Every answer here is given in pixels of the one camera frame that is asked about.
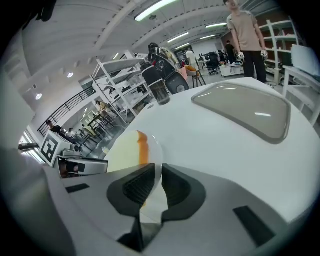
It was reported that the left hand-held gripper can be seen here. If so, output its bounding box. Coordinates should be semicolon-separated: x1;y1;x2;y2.
39;129;109;179

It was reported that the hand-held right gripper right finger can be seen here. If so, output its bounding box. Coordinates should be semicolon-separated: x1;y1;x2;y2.
161;163;291;249

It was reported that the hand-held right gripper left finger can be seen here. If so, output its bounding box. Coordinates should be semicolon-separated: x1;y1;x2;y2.
62;163;157;243

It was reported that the grey square plate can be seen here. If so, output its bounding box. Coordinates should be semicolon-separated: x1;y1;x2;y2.
191;82;292;145

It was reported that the black railing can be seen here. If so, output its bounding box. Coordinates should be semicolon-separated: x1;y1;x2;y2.
37;86;97;138

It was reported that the white metal shelving rack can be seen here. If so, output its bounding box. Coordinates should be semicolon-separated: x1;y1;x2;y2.
90;57;156;118
258;19;301;84

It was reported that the dark glass tumbler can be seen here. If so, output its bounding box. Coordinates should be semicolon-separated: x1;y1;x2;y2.
149;81;171;106

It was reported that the black round machine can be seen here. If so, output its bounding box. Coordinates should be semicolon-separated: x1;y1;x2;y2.
141;42;191;95

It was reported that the orange chair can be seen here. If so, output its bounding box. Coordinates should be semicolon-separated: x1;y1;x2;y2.
183;64;207;88

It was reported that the white low cabinet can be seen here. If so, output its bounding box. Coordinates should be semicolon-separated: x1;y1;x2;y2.
219;63;245;78

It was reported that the black office chair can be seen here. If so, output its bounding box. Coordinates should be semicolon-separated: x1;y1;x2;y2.
206;51;222;76

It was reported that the white side table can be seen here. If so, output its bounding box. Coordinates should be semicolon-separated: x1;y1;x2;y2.
281;64;320;126

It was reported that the white flat panel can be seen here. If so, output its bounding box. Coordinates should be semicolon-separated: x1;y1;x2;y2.
290;44;320;76

